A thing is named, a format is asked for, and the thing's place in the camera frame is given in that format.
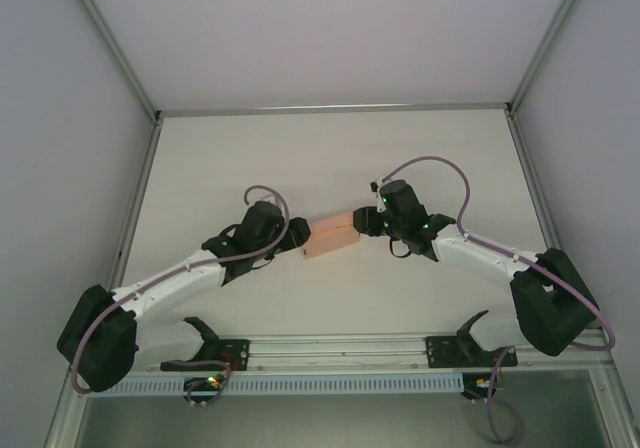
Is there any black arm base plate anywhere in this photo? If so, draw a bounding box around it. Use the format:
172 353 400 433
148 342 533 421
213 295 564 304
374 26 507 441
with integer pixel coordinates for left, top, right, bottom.
424 334 516 370
159 337 252 373

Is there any aluminium side rail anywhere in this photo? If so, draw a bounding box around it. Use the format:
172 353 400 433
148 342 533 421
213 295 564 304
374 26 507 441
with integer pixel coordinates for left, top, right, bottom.
101 115 162 299
506 110 587 330

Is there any aluminium frame post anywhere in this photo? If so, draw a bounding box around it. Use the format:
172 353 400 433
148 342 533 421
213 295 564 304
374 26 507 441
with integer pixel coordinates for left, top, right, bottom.
503 0 597 115
62 0 162 121

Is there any aluminium frame crossbar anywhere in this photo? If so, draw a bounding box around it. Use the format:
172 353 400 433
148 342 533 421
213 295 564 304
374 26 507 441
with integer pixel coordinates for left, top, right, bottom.
157 101 511 118

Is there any peach orange cloth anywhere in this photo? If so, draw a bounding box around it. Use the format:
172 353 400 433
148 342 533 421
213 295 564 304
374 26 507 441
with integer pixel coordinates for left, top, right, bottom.
301 210 362 261

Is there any grey metal sheet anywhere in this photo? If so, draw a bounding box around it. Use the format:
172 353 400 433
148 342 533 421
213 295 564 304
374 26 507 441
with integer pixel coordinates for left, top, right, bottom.
74 368 617 448

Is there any light blue slotted cable duct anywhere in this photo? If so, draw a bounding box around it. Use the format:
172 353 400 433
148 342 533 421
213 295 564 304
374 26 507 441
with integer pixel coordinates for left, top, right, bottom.
107 373 466 398

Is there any small controller board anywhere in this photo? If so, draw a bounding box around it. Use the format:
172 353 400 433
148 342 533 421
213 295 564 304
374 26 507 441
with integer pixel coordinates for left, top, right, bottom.
461 370 508 403
183 374 227 411

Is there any wide aluminium base rail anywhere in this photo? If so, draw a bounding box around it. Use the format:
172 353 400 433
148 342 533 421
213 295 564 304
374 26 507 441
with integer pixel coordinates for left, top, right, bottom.
68 328 615 375

